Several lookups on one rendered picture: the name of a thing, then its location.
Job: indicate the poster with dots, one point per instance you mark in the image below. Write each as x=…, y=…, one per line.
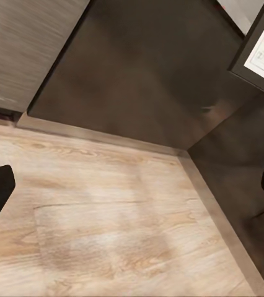
x=248, y=63

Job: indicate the dishwasher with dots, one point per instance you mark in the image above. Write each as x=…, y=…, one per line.
x=32, y=34

